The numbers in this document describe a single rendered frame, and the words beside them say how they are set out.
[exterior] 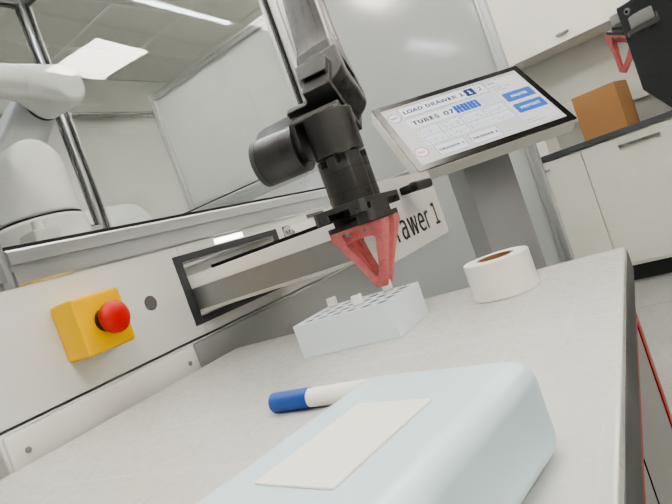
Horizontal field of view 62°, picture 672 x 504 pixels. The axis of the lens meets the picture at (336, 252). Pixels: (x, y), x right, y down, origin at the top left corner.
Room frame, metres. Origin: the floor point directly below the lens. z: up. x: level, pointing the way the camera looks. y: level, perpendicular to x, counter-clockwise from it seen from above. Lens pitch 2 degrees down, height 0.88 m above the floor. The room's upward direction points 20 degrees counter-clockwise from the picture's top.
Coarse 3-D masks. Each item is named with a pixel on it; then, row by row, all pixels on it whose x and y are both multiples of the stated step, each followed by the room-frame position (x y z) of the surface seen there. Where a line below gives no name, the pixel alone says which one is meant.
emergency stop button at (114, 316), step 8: (104, 304) 0.66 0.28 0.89; (112, 304) 0.67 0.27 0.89; (120, 304) 0.68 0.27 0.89; (104, 312) 0.66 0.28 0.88; (112, 312) 0.66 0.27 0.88; (120, 312) 0.67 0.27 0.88; (128, 312) 0.68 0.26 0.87; (104, 320) 0.66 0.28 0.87; (112, 320) 0.66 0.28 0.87; (120, 320) 0.67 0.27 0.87; (128, 320) 0.68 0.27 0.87; (104, 328) 0.66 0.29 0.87; (112, 328) 0.66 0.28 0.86; (120, 328) 0.67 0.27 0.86
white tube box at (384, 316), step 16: (400, 288) 0.63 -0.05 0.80; (416, 288) 0.62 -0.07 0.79; (352, 304) 0.64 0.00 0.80; (368, 304) 0.59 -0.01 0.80; (384, 304) 0.56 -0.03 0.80; (400, 304) 0.57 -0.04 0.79; (416, 304) 0.60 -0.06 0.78; (304, 320) 0.64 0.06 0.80; (320, 320) 0.60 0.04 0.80; (336, 320) 0.59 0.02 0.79; (352, 320) 0.58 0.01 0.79; (368, 320) 0.57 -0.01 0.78; (384, 320) 0.56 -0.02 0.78; (400, 320) 0.56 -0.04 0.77; (416, 320) 0.59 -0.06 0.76; (304, 336) 0.61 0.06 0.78; (320, 336) 0.60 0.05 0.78; (336, 336) 0.59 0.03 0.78; (352, 336) 0.58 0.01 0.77; (368, 336) 0.57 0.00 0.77; (384, 336) 0.56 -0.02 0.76; (400, 336) 0.55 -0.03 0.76; (304, 352) 0.62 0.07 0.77; (320, 352) 0.60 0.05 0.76
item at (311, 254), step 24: (288, 240) 0.78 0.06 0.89; (312, 240) 0.76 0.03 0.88; (240, 264) 0.83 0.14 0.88; (264, 264) 0.81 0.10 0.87; (288, 264) 0.79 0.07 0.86; (312, 264) 0.77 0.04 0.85; (336, 264) 0.75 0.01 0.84; (192, 288) 0.88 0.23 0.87; (216, 288) 0.86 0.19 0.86; (240, 288) 0.83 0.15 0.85; (264, 288) 0.81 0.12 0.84
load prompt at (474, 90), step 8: (464, 88) 1.76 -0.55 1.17; (472, 88) 1.76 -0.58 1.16; (480, 88) 1.75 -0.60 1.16; (440, 96) 1.74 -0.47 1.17; (448, 96) 1.74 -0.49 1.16; (456, 96) 1.74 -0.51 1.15; (464, 96) 1.73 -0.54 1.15; (472, 96) 1.73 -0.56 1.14; (416, 104) 1.72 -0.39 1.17; (424, 104) 1.72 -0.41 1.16; (432, 104) 1.72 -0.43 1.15; (440, 104) 1.72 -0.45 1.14; (448, 104) 1.71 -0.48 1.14; (400, 112) 1.70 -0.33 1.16; (408, 112) 1.70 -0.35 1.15; (416, 112) 1.70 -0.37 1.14
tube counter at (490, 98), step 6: (486, 96) 1.73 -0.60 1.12; (492, 96) 1.72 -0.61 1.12; (462, 102) 1.71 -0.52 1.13; (468, 102) 1.71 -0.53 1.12; (474, 102) 1.71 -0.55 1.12; (480, 102) 1.71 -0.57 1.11; (486, 102) 1.71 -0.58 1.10; (492, 102) 1.70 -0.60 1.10; (444, 108) 1.70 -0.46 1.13; (450, 108) 1.70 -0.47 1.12; (456, 108) 1.70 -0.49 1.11; (462, 108) 1.69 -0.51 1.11; (468, 108) 1.69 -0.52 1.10; (474, 108) 1.69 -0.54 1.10; (444, 114) 1.68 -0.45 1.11; (450, 114) 1.68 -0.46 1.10; (456, 114) 1.68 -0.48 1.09
